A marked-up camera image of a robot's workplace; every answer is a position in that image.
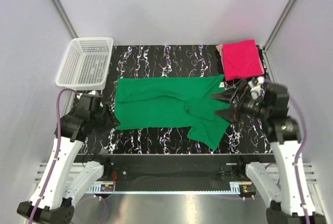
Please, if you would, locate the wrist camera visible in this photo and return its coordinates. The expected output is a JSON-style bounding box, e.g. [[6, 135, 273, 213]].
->
[[247, 76, 265, 100], [76, 94, 101, 116]]

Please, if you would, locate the folded pink t shirt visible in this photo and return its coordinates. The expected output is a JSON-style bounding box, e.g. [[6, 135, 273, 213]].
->
[[222, 40, 264, 81]]

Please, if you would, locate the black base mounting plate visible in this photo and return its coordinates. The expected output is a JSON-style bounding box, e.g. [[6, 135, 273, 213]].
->
[[82, 155, 267, 193]]

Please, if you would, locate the black marble pattern mat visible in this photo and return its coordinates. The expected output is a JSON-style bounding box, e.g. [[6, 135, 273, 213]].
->
[[79, 45, 272, 155]]

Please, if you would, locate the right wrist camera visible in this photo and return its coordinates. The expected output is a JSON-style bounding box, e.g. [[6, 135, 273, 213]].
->
[[247, 76, 265, 100]]

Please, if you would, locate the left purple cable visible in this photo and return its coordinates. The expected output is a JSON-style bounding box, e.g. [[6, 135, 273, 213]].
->
[[28, 88, 110, 224]]

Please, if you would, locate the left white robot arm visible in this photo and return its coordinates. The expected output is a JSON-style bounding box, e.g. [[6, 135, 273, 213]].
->
[[17, 92, 120, 223]]

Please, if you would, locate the purple cable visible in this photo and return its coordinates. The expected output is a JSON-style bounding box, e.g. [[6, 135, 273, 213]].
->
[[28, 88, 110, 224], [270, 88, 312, 224]]

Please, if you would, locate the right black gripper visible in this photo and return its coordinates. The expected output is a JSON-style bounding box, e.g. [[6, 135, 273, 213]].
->
[[210, 79, 271, 125]]

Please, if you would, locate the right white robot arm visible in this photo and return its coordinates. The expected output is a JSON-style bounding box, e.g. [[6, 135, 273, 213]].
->
[[211, 80, 326, 223]]

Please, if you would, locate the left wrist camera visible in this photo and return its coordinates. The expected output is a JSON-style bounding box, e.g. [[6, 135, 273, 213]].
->
[[76, 94, 101, 116]]

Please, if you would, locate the white plastic basket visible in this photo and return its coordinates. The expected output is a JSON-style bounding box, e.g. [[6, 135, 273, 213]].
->
[[55, 36, 113, 91]]

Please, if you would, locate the folded peach t shirt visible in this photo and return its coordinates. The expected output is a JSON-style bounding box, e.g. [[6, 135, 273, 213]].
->
[[215, 44, 223, 61]]

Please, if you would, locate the green t shirt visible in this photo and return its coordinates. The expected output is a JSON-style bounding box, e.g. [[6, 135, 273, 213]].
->
[[114, 74, 230, 150]]

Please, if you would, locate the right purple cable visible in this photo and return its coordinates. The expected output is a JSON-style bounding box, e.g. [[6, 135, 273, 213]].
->
[[270, 88, 312, 224]]

